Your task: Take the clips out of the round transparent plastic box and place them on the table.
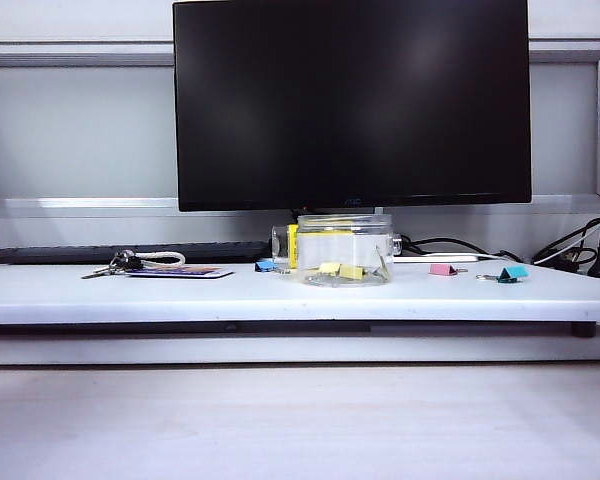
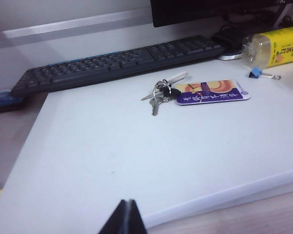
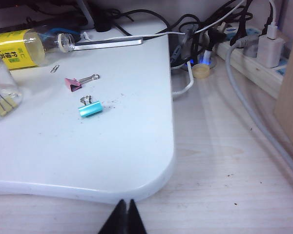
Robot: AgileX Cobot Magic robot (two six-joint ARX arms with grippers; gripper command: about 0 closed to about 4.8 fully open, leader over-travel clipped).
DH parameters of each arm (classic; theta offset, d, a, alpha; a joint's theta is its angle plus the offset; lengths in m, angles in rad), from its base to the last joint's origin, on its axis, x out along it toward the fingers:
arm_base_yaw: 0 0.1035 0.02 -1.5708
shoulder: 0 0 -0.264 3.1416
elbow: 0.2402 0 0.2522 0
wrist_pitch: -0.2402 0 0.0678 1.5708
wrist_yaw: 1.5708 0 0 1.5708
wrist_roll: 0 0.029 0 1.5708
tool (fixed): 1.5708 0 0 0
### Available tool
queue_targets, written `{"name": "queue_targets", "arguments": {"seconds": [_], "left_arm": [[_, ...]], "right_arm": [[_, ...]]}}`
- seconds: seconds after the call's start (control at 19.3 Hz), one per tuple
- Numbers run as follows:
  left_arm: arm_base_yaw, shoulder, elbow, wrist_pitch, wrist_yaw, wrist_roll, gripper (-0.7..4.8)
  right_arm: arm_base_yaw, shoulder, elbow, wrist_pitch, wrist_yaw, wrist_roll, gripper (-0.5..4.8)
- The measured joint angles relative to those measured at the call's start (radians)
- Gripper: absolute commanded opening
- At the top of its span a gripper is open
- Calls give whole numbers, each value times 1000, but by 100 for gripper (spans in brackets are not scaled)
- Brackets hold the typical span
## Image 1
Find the black keyboard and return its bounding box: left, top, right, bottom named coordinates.
left=0, top=241, right=271, bottom=265

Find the white rope key loop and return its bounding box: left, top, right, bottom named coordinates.
left=129, top=251, right=187, bottom=268

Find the white slim bar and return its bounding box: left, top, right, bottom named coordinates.
left=393, top=252, right=481, bottom=265

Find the black computer monitor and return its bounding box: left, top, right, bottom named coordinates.
left=172, top=0, right=534, bottom=213

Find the clear plastic container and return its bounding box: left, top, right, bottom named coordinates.
left=271, top=224, right=291, bottom=266

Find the white desk riser board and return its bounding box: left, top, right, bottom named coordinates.
left=0, top=259, right=600, bottom=335

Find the colourful printed card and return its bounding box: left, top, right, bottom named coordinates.
left=123, top=265, right=235, bottom=280

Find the round transparent plastic jar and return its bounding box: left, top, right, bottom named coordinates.
left=284, top=213, right=406, bottom=288

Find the blue binder clip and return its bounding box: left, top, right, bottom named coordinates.
left=254, top=258, right=292, bottom=275

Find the grey aluminium partition frame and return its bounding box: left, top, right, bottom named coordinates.
left=0, top=29, right=600, bottom=221

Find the pink binder clip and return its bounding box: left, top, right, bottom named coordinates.
left=428, top=263, right=470, bottom=278

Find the bunch of metal keys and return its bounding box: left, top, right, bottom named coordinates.
left=81, top=248, right=142, bottom=280

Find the teal binder clip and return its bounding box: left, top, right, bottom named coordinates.
left=475, top=265, right=527, bottom=285

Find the black cable bundle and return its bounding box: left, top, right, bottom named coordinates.
left=529, top=209, right=600, bottom=267

